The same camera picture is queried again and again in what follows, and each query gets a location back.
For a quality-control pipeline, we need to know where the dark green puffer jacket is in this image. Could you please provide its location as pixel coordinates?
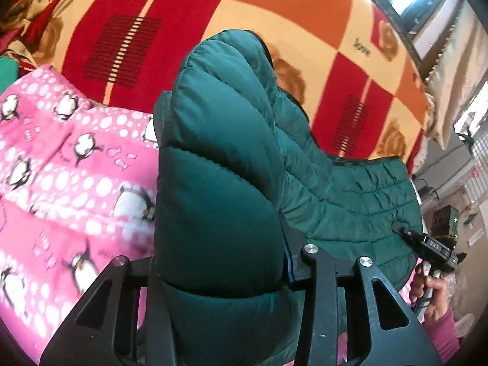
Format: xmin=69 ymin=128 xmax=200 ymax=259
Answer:
xmin=154 ymin=36 xmax=398 ymax=365

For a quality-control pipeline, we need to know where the pink penguin quilt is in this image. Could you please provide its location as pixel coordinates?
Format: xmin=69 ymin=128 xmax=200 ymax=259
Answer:
xmin=0 ymin=64 xmax=417 ymax=364

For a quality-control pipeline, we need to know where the red clothes pile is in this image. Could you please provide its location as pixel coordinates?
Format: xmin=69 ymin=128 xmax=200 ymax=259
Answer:
xmin=1 ymin=0 xmax=61 ymax=51

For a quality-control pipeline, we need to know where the magenta sleeve forearm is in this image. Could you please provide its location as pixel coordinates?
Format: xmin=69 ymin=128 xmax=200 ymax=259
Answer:
xmin=423 ymin=308 xmax=460 ymax=365

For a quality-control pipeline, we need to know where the beige curtain fabric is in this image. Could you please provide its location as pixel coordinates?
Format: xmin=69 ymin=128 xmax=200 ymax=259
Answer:
xmin=426 ymin=1 xmax=487 ymax=149

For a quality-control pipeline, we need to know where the orange red rose blanket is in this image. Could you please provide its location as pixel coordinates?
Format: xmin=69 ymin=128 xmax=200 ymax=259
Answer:
xmin=0 ymin=0 xmax=430 ymax=174

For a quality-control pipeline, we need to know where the person's right hand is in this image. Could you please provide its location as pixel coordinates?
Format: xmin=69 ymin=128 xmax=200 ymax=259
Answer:
xmin=409 ymin=264 xmax=450 ymax=325

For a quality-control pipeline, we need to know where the light green garment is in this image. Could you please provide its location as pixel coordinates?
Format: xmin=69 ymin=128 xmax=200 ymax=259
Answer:
xmin=0 ymin=56 xmax=20 ymax=94

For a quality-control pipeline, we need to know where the black power cable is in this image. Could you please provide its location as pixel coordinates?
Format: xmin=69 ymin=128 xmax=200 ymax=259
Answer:
xmin=413 ymin=152 xmax=477 ymax=203

